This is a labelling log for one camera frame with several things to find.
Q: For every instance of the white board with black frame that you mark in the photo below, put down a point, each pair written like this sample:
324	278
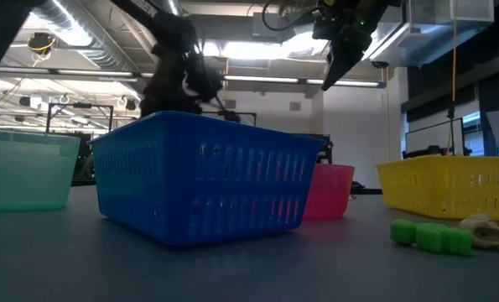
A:
433	136

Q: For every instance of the yellow plastic basket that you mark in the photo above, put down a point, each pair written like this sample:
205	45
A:
421	180

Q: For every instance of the black frame rig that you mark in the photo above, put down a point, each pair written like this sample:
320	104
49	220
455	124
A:
79	105

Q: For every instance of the silver air duct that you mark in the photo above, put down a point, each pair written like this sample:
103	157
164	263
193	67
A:
85	38

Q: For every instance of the cream plastic skull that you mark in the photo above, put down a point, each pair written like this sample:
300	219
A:
488	232

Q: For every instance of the pink round plastic bowl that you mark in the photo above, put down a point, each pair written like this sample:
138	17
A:
331	193

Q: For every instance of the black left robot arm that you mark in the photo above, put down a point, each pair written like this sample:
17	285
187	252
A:
157	12

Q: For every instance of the black light stand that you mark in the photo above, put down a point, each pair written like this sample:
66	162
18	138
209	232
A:
451	126

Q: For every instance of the grey wall vent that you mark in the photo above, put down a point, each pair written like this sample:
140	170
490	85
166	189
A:
230	104
295	106

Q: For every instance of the green translucent plastic bin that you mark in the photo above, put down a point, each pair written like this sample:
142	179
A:
22	176

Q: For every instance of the black background rig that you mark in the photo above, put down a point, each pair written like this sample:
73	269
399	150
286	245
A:
326	151

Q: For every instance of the green plastic monster figure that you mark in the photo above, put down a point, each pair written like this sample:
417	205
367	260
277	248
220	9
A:
431	237

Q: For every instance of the grey ceiling box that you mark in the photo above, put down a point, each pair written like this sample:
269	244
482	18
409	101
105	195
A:
266	27

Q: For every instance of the blue plastic basket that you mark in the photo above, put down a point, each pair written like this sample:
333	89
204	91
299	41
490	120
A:
148	180

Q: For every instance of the long ceiling light strip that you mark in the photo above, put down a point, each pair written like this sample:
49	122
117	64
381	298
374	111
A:
94	73

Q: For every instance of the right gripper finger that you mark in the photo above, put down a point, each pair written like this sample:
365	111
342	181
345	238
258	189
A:
360	44
337	58

